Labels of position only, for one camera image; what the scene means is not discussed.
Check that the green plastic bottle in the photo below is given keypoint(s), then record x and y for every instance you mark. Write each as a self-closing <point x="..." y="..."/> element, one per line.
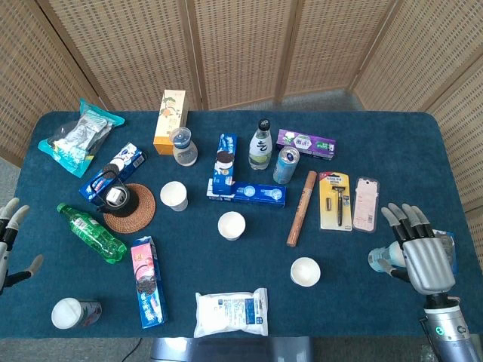
<point x="94" y="234"/>

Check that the dark blue table cloth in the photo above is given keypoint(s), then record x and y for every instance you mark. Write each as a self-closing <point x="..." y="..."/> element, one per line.
<point x="358" y="301"/>

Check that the white power adapter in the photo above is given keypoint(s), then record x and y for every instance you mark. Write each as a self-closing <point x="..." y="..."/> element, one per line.
<point x="114" y="197"/>

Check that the purple toothpaste box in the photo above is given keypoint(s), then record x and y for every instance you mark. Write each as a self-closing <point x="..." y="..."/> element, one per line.
<point x="305" y="144"/>

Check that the white lidded printed can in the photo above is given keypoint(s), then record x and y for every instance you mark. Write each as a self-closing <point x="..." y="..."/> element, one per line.
<point x="68" y="313"/>

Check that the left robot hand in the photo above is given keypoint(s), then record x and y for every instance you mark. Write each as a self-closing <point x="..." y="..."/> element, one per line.
<point x="11" y="226"/>

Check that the light blue drink can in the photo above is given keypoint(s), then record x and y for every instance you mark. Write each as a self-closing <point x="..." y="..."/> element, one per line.
<point x="285" y="167"/>

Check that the clear lime soda bottle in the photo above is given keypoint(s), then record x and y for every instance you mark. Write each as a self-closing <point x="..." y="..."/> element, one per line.
<point x="260" y="147"/>

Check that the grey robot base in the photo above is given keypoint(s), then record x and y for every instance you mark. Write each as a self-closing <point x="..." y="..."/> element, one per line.
<point x="230" y="350"/>

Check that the white paper cup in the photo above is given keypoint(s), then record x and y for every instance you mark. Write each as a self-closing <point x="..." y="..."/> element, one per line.
<point x="305" y="270"/>
<point x="174" y="194"/>
<point x="231" y="224"/>

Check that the yellow orange carton box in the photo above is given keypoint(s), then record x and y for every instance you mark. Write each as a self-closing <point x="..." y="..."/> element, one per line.
<point x="168" y="120"/>

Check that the white wipes pack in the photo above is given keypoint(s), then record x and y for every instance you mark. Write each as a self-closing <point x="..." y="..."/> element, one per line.
<point x="230" y="313"/>

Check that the wooden rolling pin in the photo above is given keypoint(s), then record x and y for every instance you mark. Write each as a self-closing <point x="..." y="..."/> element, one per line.
<point x="302" y="209"/>

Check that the white bottle with blue cap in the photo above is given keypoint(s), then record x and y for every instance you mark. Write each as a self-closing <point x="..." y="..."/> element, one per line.
<point x="185" y="152"/>

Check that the woven wooden folding screen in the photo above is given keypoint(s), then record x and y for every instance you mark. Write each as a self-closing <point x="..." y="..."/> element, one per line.
<point x="241" y="45"/>

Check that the black cast iron teapot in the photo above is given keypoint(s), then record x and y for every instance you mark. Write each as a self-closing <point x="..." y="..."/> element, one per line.
<point x="117" y="210"/>

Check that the blue Oreo cookie box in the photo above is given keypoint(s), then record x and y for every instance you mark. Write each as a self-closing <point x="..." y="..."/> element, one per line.
<point x="224" y="166"/>
<point x="128" y="158"/>

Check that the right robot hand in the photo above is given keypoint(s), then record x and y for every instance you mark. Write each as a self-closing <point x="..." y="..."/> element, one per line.
<point x="428" y="264"/>

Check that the razor on yellow card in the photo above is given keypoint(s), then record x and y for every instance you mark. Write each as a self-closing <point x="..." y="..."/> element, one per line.
<point x="335" y="201"/>

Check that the pink blue Oreo box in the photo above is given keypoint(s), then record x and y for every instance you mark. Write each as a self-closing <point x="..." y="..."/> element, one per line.
<point x="147" y="283"/>

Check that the pink blister pack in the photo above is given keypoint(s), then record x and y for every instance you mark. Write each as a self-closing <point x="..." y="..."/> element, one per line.
<point x="366" y="205"/>

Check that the teal clear snack bag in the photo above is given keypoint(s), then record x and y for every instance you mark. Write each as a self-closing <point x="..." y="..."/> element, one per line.
<point x="81" y="137"/>

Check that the round woven rattan coaster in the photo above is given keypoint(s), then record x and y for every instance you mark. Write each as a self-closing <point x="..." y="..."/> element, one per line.
<point x="141" y="211"/>

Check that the blue toothpaste box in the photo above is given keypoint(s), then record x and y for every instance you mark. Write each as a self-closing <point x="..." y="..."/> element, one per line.
<point x="260" y="193"/>

